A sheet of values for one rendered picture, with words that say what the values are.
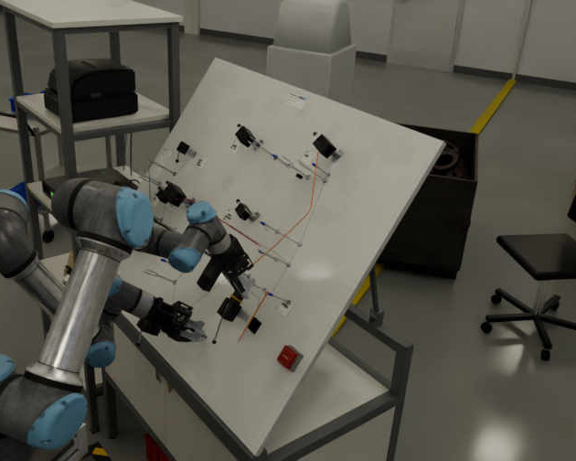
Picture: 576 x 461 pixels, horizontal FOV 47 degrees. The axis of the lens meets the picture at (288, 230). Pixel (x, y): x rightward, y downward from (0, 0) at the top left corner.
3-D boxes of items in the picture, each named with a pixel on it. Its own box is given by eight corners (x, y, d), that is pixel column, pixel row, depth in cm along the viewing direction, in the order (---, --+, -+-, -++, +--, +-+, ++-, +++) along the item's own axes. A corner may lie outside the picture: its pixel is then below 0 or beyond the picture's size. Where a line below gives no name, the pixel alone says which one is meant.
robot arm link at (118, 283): (91, 289, 185) (108, 266, 183) (125, 305, 190) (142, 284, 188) (90, 304, 178) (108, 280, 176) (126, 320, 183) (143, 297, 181)
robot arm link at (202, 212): (177, 219, 176) (192, 198, 181) (195, 247, 183) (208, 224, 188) (201, 221, 172) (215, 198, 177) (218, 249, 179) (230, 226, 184)
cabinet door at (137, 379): (165, 447, 246) (163, 363, 228) (104, 370, 284) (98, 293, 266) (170, 445, 247) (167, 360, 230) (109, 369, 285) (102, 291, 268)
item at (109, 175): (72, 222, 263) (70, 208, 260) (41, 193, 288) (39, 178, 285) (147, 206, 282) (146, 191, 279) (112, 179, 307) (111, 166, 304)
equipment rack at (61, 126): (91, 435, 304) (51, 22, 222) (45, 367, 346) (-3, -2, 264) (186, 395, 333) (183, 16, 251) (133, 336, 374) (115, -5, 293)
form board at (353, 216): (90, 276, 266) (86, 274, 264) (218, 59, 264) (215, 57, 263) (259, 456, 184) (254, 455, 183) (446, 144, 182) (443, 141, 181)
